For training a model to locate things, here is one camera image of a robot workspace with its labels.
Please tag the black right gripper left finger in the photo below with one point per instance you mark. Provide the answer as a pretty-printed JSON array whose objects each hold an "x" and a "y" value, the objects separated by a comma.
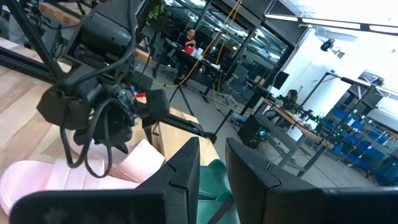
[{"x": 124, "y": 208}]

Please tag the rack with blue bins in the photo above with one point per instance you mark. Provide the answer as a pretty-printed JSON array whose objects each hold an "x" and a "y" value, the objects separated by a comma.
[{"x": 363, "y": 143}]

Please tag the black office desk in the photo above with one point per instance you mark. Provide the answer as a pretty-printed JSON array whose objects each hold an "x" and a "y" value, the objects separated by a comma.
[{"x": 202, "y": 62}]

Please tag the red container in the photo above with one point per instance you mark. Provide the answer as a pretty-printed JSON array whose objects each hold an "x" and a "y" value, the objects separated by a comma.
[{"x": 189, "y": 50}]

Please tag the black table frame rail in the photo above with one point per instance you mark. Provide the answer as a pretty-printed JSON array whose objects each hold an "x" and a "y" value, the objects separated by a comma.
[{"x": 18, "y": 62}]

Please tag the long ceiling light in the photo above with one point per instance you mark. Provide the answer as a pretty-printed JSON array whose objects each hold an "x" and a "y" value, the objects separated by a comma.
[{"x": 329, "y": 23}]

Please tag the black ceiling camera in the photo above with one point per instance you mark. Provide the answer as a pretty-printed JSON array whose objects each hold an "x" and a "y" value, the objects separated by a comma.
[{"x": 327, "y": 45}]

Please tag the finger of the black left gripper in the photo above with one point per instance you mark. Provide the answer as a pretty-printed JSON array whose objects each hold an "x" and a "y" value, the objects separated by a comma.
[{"x": 157, "y": 104}]

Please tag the teal rubber slide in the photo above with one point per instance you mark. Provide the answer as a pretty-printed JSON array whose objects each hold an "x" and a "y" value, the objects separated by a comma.
[{"x": 214, "y": 186}]

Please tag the black monitor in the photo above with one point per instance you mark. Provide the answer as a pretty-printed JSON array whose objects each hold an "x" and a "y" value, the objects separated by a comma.
[{"x": 280, "y": 80}]

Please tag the black frame strut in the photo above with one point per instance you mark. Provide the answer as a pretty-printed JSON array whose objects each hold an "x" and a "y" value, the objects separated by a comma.
[{"x": 34, "y": 40}]

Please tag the black computer tower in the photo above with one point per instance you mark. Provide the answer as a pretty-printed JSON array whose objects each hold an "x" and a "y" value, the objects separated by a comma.
[{"x": 250, "y": 132}]

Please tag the long wooden workbench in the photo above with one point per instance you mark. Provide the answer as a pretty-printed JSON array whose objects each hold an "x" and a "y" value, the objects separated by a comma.
[{"x": 295, "y": 127}]

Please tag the person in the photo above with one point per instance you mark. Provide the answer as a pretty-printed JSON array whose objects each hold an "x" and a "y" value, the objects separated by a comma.
[
  {"x": 289, "y": 101},
  {"x": 190, "y": 39}
]

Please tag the red tape strip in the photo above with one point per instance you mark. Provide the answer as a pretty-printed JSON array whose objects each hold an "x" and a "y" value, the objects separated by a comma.
[{"x": 140, "y": 95}]

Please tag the white cup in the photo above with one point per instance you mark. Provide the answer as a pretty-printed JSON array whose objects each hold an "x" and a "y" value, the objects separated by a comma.
[{"x": 199, "y": 52}]

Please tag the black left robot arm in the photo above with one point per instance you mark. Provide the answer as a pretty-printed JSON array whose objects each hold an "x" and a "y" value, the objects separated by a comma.
[{"x": 105, "y": 34}]

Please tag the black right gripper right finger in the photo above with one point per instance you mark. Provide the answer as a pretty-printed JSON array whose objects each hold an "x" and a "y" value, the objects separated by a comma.
[{"x": 295, "y": 205}]

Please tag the grey office chair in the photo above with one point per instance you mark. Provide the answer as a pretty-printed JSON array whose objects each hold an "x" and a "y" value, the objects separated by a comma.
[{"x": 238, "y": 77}]

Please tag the black tripod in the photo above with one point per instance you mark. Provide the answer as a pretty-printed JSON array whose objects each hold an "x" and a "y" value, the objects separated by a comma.
[{"x": 182, "y": 96}]

